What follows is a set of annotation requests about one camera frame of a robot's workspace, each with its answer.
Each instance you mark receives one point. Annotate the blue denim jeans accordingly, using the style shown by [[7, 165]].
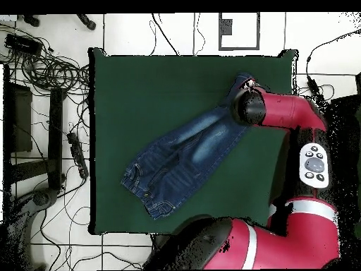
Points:
[[183, 158]]

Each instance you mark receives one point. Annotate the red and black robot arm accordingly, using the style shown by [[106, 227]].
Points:
[[282, 240]]

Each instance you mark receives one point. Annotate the black power adapter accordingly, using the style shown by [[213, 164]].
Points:
[[313, 84]]

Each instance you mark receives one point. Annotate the black cabinet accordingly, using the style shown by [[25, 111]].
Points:
[[348, 113]]

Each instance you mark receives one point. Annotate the dark green table cloth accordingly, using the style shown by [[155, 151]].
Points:
[[141, 98]]

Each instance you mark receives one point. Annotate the black stand foot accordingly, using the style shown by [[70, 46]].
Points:
[[31, 20], [86, 22]]

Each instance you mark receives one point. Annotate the black power strip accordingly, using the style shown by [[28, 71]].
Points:
[[77, 153]]

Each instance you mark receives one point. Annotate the black electronics box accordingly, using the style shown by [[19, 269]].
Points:
[[22, 43]]

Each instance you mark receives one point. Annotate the grey chair base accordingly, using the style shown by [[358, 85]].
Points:
[[25, 214]]

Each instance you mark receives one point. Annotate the grey square frame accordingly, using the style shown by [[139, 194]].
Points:
[[225, 26]]

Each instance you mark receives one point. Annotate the black frame stand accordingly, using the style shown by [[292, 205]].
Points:
[[55, 135]]

